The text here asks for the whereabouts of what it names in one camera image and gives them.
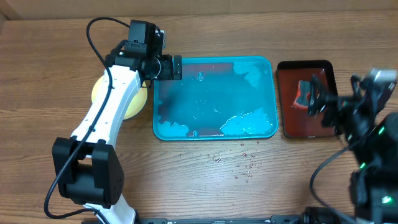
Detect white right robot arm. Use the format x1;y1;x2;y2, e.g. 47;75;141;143
308;75;397;223

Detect teal plastic tray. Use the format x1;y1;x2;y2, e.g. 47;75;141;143
152;55;279;141

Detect yellow plate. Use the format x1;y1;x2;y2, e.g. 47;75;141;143
91;77;148;120

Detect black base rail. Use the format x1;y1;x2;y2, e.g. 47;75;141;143
81;214;358;224

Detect black tray with red liquid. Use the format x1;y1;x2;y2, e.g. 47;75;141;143
276;60;337;138

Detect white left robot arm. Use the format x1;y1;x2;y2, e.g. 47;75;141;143
44;50;182;223

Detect pink cleaning sponge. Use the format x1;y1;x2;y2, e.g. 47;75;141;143
292;80;310;110

